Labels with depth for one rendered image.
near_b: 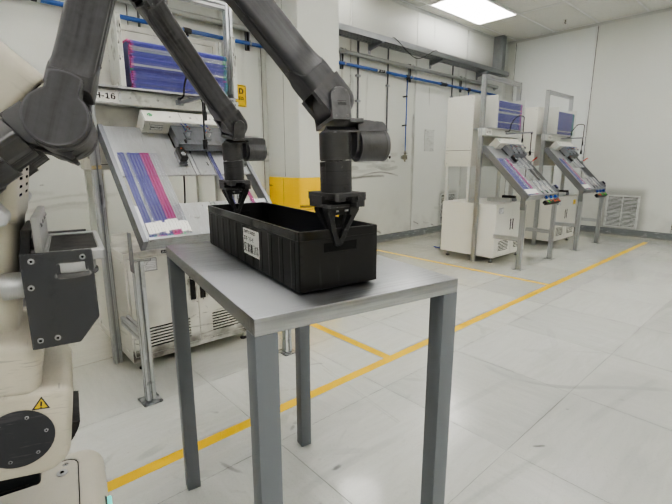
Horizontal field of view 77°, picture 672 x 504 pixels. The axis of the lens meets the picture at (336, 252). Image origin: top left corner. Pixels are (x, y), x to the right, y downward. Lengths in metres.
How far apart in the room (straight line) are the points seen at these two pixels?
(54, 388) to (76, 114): 0.48
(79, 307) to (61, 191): 3.00
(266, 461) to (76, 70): 0.65
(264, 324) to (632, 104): 7.06
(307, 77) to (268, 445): 0.61
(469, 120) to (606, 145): 3.12
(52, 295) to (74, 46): 0.39
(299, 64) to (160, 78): 1.72
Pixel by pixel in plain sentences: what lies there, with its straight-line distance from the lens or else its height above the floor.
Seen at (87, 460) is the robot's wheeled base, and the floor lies 0.28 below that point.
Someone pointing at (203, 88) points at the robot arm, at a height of 1.22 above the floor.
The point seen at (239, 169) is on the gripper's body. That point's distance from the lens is 1.27.
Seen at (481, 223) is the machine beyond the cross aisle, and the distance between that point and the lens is 4.73.
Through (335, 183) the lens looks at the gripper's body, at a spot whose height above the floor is 1.00.
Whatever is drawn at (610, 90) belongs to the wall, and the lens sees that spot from 7.57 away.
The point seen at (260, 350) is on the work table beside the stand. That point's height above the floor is 0.75.
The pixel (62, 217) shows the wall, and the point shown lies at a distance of 3.82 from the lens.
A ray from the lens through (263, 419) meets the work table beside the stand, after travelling 0.75.
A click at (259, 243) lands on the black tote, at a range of 0.92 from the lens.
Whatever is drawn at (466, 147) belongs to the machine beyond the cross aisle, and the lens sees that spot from 4.81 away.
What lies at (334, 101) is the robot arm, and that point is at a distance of 0.75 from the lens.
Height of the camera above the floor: 1.04
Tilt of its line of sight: 12 degrees down
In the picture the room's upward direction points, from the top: straight up
